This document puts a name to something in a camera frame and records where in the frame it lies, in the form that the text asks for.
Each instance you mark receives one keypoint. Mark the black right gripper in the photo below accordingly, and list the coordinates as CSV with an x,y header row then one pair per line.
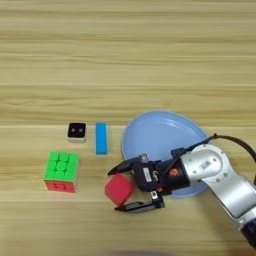
x,y
173,176

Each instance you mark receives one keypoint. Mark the red cube block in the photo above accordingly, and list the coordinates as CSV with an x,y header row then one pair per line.
x,y
118,188

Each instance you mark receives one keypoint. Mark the green and red Rubik's cube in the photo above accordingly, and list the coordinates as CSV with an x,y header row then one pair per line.
x,y
61,170

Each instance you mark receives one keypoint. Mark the blue rectangular block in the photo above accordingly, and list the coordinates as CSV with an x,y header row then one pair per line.
x,y
101,138

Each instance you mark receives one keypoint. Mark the light blue round plate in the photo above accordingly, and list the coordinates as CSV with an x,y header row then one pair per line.
x,y
156,133

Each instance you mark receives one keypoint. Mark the small black cube white base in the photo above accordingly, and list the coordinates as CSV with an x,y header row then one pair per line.
x,y
77,130

